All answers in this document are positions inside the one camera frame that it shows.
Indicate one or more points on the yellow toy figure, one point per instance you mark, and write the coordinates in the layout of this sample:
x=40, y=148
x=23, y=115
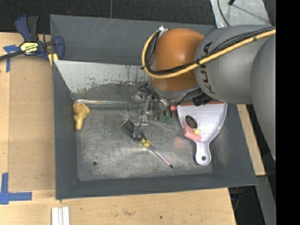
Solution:
x=79, y=116

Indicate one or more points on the red-brown flat block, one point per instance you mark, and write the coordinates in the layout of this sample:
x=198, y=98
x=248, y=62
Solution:
x=214, y=103

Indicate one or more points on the black cylinder on white bracket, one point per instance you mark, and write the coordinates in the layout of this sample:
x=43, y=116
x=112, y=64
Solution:
x=201, y=99

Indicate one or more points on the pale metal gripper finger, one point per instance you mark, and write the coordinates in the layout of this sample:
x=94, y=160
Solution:
x=136, y=128
x=140, y=135

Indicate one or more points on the grey metal bin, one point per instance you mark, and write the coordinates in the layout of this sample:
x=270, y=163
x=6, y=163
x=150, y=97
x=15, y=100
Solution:
x=112, y=158

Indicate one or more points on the dark brown oval piece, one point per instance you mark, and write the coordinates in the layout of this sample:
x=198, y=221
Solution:
x=191, y=121

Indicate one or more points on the black and yellow screwdriver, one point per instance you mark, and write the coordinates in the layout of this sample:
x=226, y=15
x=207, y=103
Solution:
x=146, y=144

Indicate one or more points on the small yellow piece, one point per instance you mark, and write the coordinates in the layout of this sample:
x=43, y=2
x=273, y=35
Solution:
x=197, y=132

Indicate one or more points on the pink toy piece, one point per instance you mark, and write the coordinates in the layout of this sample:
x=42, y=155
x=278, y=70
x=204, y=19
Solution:
x=191, y=133

